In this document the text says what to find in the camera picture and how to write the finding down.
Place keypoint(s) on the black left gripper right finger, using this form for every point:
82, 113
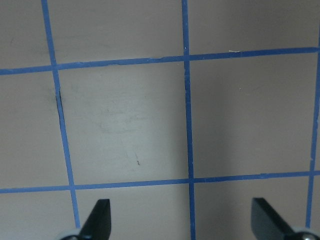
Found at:
266, 223

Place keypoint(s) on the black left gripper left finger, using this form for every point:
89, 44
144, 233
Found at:
98, 223

